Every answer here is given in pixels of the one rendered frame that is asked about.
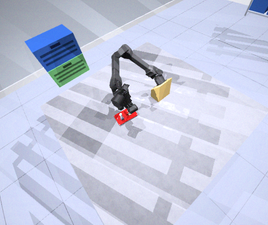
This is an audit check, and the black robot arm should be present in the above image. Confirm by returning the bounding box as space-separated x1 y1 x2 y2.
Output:
109 44 167 110

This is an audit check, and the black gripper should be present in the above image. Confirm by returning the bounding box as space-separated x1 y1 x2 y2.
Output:
124 95 138 114

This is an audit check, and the red board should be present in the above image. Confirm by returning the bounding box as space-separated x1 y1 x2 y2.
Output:
114 109 138 125

